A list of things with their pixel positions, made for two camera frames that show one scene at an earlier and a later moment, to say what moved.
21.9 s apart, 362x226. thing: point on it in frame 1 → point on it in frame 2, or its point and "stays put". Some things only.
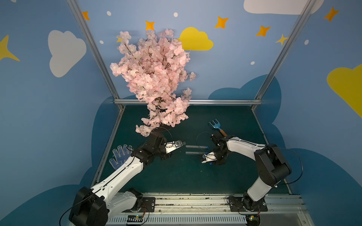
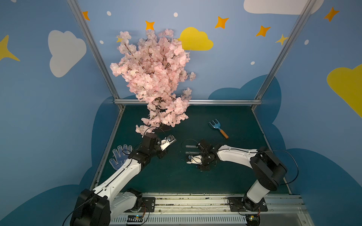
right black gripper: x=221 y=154 → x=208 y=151
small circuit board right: x=253 y=219 stays put
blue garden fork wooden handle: x=217 y=125 stays put
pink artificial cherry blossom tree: x=155 y=72 stays put
